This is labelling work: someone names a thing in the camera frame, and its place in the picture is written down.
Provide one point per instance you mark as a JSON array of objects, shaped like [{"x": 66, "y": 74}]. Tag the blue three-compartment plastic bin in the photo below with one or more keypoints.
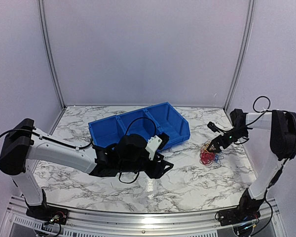
[{"x": 147, "y": 122}]

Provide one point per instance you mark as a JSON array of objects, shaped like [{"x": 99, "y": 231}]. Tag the left aluminium frame post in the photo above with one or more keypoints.
[{"x": 49, "y": 54}]

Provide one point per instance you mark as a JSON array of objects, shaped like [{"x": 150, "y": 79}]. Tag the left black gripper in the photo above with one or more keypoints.
[{"x": 158, "y": 170}]

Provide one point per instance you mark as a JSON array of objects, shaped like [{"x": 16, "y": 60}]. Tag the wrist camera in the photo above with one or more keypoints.
[
  {"x": 214, "y": 128},
  {"x": 157, "y": 142}
]

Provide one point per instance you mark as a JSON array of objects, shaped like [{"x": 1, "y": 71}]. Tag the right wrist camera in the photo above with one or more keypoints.
[{"x": 214, "y": 128}]

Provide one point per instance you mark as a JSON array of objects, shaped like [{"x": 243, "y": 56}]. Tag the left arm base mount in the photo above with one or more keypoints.
[{"x": 48, "y": 214}]

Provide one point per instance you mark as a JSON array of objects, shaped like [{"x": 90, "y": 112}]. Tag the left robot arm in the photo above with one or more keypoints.
[{"x": 132, "y": 154}]

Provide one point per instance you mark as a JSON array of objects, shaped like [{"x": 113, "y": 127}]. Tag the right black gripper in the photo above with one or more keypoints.
[{"x": 215, "y": 142}]

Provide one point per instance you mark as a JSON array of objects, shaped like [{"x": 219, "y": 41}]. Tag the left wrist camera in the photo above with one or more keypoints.
[{"x": 157, "y": 142}]

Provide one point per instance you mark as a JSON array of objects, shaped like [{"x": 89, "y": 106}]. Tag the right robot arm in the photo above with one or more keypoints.
[{"x": 282, "y": 127}]

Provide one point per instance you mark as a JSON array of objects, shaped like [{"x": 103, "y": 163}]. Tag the aluminium front rail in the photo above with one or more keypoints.
[{"x": 91, "y": 223}]

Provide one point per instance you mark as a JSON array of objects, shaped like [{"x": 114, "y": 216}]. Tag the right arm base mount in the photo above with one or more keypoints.
[{"x": 233, "y": 216}]

